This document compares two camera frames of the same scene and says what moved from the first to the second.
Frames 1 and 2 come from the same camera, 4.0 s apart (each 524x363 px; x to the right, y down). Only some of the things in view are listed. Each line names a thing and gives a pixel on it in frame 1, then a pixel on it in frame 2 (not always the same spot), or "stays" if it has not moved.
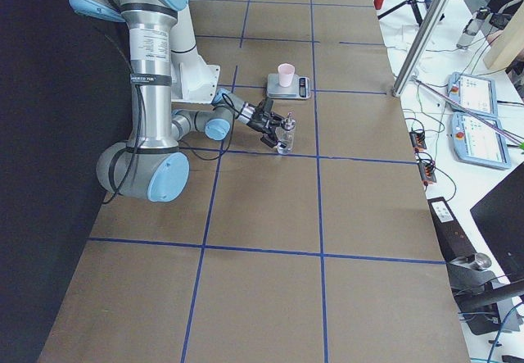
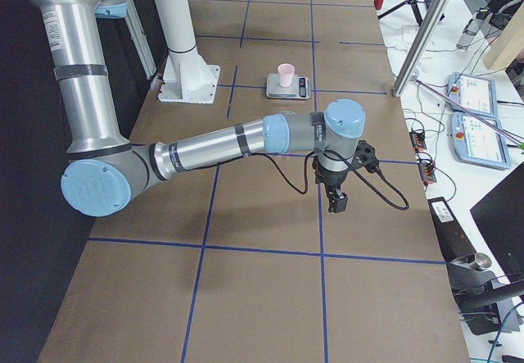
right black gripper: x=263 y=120 to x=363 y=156
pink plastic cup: x=286 y=74 stays
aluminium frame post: x=427 y=32 stays
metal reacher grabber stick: x=516 y=138 stays
